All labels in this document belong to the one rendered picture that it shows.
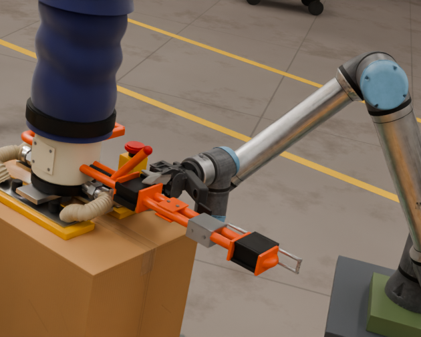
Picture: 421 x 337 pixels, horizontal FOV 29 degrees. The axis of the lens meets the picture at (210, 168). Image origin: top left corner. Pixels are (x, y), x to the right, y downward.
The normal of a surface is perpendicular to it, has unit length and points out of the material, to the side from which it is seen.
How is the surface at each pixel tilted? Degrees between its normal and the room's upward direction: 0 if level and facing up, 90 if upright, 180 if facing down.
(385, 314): 2
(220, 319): 0
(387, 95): 82
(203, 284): 0
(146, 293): 90
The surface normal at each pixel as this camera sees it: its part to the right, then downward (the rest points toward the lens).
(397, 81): -0.09, 0.26
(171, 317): 0.78, 0.37
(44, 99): -0.62, 0.36
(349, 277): 0.18, -0.90
